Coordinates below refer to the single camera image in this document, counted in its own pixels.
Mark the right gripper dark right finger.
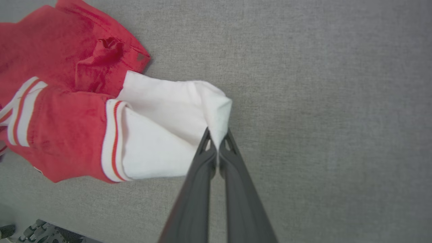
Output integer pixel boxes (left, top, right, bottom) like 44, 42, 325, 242
219, 128, 279, 243

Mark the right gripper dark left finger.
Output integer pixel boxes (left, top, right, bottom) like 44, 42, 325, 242
158, 128, 217, 243

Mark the red white basketball jersey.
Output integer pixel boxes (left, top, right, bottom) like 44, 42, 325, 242
0, 0, 233, 184

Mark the grey fabric sofa cushion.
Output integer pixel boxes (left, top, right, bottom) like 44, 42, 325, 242
0, 0, 432, 243

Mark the dark grey rounded object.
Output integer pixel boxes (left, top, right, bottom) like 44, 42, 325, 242
0, 224, 16, 240

